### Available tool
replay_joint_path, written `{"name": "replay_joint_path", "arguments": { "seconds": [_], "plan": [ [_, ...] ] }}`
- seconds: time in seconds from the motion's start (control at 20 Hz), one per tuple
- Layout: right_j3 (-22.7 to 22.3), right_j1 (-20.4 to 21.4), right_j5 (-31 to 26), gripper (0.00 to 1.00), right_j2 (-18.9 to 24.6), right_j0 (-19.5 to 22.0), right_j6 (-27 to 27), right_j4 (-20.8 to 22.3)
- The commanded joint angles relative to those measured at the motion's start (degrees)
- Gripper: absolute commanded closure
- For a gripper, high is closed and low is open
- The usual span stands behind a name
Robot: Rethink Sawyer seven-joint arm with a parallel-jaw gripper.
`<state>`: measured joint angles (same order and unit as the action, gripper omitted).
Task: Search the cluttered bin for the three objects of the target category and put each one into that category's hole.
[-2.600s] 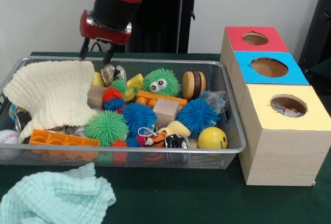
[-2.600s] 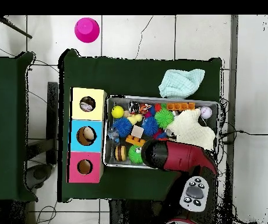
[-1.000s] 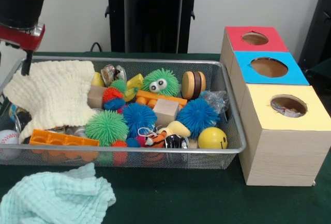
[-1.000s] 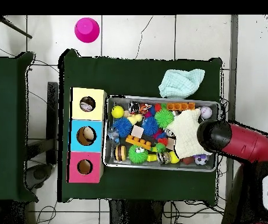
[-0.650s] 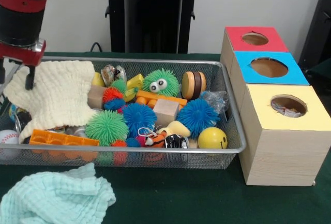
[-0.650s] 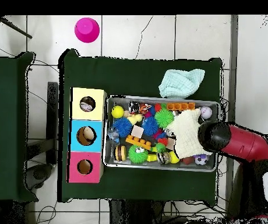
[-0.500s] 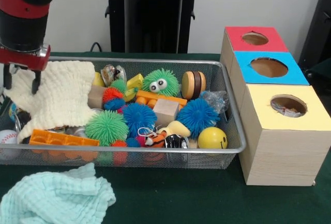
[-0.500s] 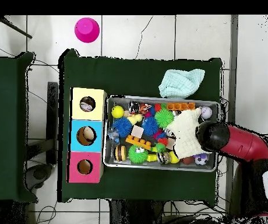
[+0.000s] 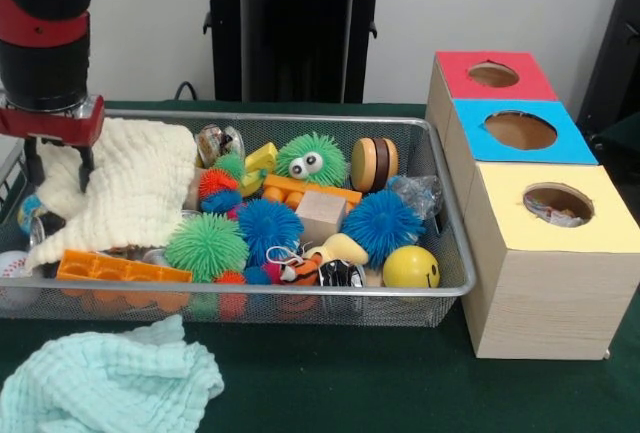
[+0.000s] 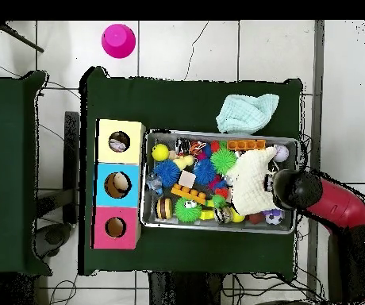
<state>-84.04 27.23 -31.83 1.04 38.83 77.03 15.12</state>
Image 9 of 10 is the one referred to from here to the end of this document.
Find wooden box with three holes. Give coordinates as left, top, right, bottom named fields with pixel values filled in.
left=424, top=50, right=640, bottom=360

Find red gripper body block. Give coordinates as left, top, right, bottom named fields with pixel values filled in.
left=0, top=95, right=106, bottom=148

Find blue spiky ball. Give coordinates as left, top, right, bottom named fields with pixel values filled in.
left=237, top=197, right=305, bottom=269
left=342, top=190, right=427, bottom=264

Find green fuzzy toy with eyes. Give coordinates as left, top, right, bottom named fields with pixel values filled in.
left=274, top=132, right=349, bottom=187

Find wire mesh bin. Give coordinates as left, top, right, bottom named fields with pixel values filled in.
left=0, top=107, right=477, bottom=327

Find tiger plush toy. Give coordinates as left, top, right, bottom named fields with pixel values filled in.
left=272, top=255, right=324, bottom=287

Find white baseball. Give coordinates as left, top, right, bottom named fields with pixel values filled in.
left=0, top=251, right=31, bottom=307

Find green spiky ball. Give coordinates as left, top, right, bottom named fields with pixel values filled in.
left=164, top=212, right=250, bottom=284

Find orange plastic tray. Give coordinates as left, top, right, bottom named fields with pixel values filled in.
left=55, top=248, right=194, bottom=310

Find yellow smiley ball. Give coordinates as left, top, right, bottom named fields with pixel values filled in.
left=382, top=245, right=441, bottom=289

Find light blue muslin cloth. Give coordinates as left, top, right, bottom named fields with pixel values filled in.
left=0, top=315, right=225, bottom=433

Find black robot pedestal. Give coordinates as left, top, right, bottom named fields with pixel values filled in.
left=192, top=0, right=404, bottom=104

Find multicoloured frayed cloth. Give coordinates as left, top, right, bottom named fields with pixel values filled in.
left=524, top=195, right=586, bottom=228

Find light wooden cube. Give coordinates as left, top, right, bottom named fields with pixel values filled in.
left=294, top=190, right=349, bottom=247

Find black looped cable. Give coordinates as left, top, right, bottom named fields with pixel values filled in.
left=173, top=80, right=202, bottom=102

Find cream knitted cloth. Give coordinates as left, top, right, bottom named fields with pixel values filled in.
left=24, top=117, right=199, bottom=272

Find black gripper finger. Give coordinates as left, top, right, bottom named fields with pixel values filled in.
left=74, top=144, right=96, bottom=193
left=23, top=136, right=46, bottom=189

